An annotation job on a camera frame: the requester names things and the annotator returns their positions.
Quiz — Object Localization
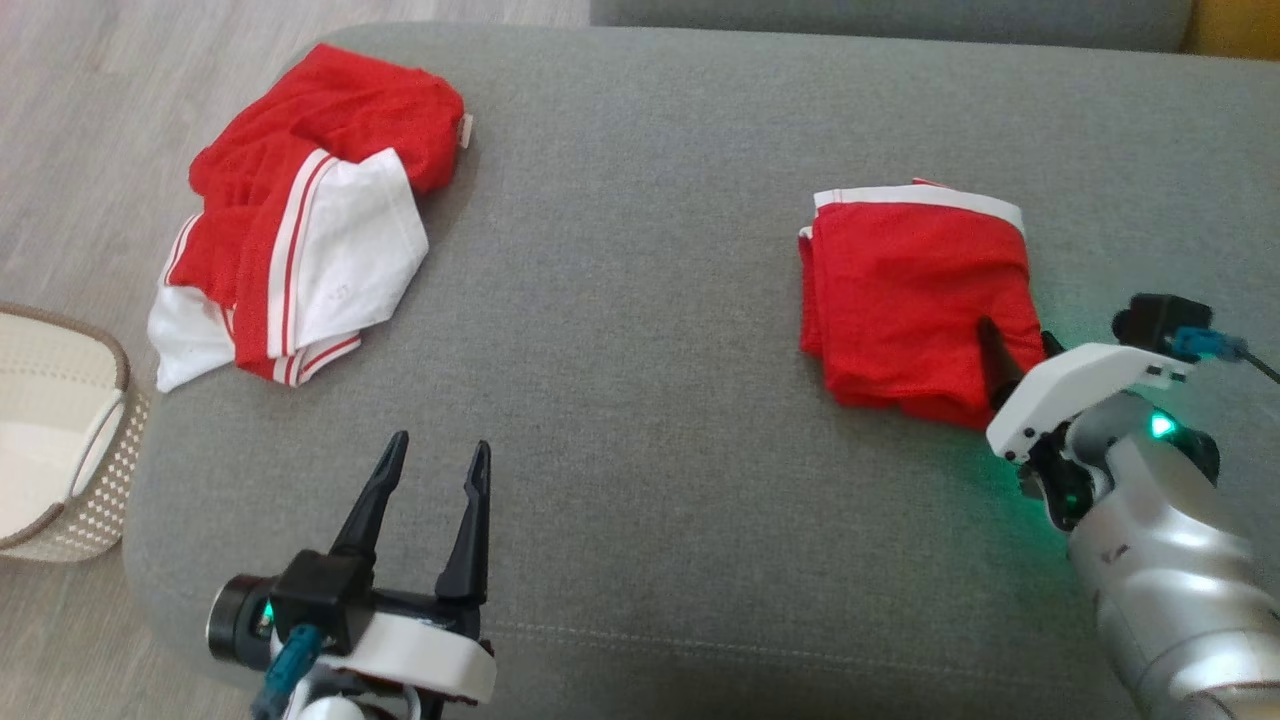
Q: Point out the grey fabric sofa seat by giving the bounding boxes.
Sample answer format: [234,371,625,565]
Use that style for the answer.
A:
[122,22,1280,720]

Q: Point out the beige woven laundry basket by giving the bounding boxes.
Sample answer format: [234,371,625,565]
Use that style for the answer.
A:
[0,303,151,563]

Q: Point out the red shorts with white stripes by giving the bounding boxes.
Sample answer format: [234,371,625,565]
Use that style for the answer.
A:
[797,180,1046,431]

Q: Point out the red shirt with white sleeves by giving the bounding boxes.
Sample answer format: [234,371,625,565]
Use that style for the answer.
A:
[147,42,476,393]

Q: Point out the grey sofa back cushion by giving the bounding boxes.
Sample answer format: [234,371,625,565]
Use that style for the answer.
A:
[590,0,1196,53]

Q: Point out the yellow cushion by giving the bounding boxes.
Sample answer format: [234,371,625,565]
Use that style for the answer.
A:
[1185,0,1280,59]

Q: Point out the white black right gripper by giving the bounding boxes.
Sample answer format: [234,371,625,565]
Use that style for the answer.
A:
[978,318,1196,463]

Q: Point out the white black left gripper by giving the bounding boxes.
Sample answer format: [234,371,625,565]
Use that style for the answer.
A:
[320,432,498,704]

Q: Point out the black cable with blue connector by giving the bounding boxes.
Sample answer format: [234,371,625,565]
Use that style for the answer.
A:
[250,625,326,720]
[1170,327,1280,386]

